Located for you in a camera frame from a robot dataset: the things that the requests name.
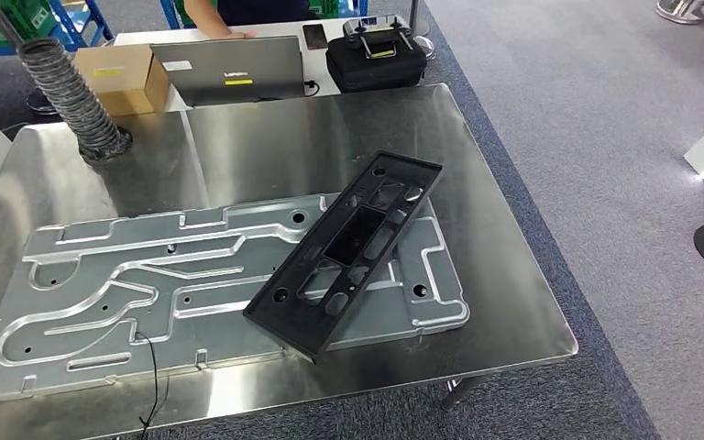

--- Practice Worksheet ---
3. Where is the long black plastic part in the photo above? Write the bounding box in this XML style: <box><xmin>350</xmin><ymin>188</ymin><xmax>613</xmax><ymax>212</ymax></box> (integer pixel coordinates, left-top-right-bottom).
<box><xmin>242</xmin><ymin>150</ymin><xmax>445</xmax><ymax>364</ymax></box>

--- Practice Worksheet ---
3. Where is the stainless steel workbench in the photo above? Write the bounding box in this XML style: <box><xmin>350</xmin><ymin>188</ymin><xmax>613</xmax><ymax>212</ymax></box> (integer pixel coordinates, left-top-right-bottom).
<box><xmin>0</xmin><ymin>83</ymin><xmax>579</xmax><ymax>440</ymax></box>

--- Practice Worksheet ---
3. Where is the person's torso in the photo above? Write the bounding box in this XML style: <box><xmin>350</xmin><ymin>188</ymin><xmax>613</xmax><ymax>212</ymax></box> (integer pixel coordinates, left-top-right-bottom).
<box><xmin>214</xmin><ymin>0</ymin><xmax>314</xmax><ymax>27</ymax></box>

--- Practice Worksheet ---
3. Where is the grey laptop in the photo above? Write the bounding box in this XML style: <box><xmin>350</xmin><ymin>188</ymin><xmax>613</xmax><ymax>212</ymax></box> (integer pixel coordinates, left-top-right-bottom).
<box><xmin>149</xmin><ymin>35</ymin><xmax>308</xmax><ymax>109</ymax></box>

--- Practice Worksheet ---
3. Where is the black smartphone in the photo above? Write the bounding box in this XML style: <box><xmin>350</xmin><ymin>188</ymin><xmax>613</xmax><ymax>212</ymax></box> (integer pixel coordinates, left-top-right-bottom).
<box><xmin>302</xmin><ymin>24</ymin><xmax>329</xmax><ymax>51</ymax></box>

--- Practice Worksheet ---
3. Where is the cardboard box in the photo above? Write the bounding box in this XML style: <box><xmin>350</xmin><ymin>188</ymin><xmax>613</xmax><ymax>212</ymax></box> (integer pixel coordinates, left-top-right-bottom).
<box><xmin>72</xmin><ymin>43</ymin><xmax>172</xmax><ymax>117</ymax></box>

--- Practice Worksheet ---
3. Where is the black device yellow label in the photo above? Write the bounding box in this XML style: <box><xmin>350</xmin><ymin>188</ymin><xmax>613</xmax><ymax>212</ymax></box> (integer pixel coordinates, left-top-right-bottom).
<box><xmin>342</xmin><ymin>15</ymin><xmax>415</xmax><ymax>61</ymax></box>

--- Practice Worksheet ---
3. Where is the black carry case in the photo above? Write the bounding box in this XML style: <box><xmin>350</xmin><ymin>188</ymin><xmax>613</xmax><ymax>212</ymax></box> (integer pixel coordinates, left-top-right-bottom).
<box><xmin>325</xmin><ymin>37</ymin><xmax>429</xmax><ymax>94</ymax></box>

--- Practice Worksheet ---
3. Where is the grey stanchion pole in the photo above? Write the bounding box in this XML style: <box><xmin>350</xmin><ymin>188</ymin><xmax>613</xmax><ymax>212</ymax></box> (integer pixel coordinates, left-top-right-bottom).
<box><xmin>0</xmin><ymin>0</ymin><xmax>59</xmax><ymax>116</ymax></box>

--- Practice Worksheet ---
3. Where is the stamped silver metal panel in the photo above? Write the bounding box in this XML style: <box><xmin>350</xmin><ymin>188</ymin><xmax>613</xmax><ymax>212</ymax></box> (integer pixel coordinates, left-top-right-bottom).
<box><xmin>0</xmin><ymin>192</ymin><xmax>470</xmax><ymax>403</ymax></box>

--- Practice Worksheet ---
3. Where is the green plastic crate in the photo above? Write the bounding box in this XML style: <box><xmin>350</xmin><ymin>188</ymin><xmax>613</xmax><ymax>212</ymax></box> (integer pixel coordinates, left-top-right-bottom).
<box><xmin>0</xmin><ymin>0</ymin><xmax>59</xmax><ymax>50</ymax></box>

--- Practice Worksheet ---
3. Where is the chrome stanchion base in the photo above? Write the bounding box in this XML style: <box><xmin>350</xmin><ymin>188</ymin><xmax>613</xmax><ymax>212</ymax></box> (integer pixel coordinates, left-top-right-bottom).
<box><xmin>655</xmin><ymin>0</ymin><xmax>704</xmax><ymax>26</ymax></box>

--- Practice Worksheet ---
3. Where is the blue metal frame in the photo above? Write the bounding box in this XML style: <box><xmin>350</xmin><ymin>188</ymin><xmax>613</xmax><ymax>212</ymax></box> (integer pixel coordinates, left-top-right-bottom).
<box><xmin>0</xmin><ymin>0</ymin><xmax>116</xmax><ymax>61</ymax></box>

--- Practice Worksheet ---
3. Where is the chrome stanchion post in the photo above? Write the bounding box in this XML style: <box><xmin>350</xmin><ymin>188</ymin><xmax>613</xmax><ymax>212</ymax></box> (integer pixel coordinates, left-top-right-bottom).
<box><xmin>409</xmin><ymin>0</ymin><xmax>437</xmax><ymax>61</ymax></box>

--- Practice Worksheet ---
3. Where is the grey corrugated hose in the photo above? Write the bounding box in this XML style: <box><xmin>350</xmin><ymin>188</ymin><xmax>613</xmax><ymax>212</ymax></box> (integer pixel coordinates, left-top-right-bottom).
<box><xmin>16</xmin><ymin>37</ymin><xmax>133</xmax><ymax>164</ymax></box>

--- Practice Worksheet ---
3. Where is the thin black wire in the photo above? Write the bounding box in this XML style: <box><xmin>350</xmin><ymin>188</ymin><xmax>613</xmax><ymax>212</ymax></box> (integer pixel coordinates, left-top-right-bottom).
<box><xmin>135</xmin><ymin>330</ymin><xmax>161</xmax><ymax>440</ymax></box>

